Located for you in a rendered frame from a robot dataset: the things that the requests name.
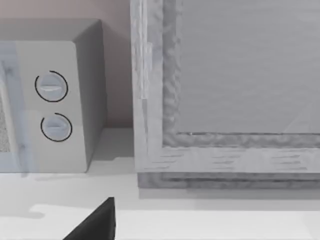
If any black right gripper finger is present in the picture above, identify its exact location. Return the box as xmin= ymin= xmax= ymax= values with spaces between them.
xmin=62 ymin=196 xmax=117 ymax=240

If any pale round microwave knob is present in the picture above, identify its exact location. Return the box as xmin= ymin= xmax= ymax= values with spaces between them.
xmin=34 ymin=70 xmax=69 ymax=103
xmin=40 ymin=112 xmax=73 ymax=143

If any pale microwave oven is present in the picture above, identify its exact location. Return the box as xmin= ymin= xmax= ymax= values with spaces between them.
xmin=0 ymin=17 xmax=108 ymax=174

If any grey cabinet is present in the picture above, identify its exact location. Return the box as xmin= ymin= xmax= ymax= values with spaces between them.
xmin=129 ymin=0 xmax=320 ymax=190

